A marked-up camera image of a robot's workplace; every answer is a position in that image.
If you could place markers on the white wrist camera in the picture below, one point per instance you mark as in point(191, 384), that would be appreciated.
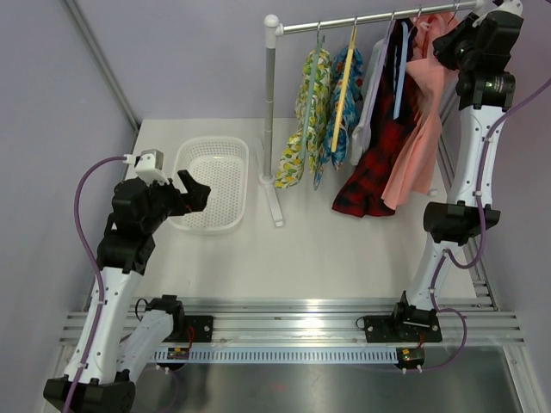
point(149, 168)
point(513, 7)

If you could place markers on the left small circuit board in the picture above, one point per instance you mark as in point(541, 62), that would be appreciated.
point(178, 353)

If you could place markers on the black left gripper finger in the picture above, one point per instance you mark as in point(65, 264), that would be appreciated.
point(197, 197)
point(187, 181)

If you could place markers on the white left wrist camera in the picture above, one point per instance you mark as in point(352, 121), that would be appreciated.
point(149, 168)

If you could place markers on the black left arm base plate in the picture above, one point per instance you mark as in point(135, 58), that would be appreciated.
point(198, 328)

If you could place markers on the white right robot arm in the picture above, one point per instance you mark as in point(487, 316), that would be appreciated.
point(485, 100)

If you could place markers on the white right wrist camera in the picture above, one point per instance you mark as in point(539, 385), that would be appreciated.
point(513, 7)

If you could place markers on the yellow wooden hanger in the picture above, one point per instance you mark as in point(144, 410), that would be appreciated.
point(343, 88)

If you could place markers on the small circuit board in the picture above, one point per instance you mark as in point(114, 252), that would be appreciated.
point(410, 358)
point(178, 353)

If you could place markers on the light blue hanger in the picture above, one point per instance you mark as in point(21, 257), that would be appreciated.
point(400, 70)

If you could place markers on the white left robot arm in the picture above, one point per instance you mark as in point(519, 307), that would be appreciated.
point(104, 369)

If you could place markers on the yellow lemon print garment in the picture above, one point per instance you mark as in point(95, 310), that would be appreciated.
point(291, 166)

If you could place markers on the right small circuit board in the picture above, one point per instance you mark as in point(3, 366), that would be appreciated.
point(410, 358)

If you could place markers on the white perforated plastic basket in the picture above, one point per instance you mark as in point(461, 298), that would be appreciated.
point(222, 163)

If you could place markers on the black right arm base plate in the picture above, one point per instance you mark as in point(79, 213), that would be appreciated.
point(382, 329)

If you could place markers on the mint green hanger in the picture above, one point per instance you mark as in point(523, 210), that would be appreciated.
point(312, 79)

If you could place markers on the lavender hanger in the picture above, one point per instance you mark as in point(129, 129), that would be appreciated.
point(379, 68)

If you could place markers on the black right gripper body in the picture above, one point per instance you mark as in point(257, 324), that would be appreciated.
point(457, 49)

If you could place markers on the pink pleated skirt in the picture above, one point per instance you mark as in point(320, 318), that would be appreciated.
point(414, 167)

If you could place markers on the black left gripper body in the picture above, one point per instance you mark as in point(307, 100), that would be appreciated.
point(166, 200)

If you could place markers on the white slotted cable duct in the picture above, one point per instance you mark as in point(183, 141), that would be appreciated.
point(319, 355)

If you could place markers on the red black plaid garment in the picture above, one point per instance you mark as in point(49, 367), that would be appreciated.
point(361, 195)

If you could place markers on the aluminium mounting rail frame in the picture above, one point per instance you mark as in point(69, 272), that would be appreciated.
point(336, 322)

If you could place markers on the blue floral garment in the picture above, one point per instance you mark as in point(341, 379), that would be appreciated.
point(351, 113)

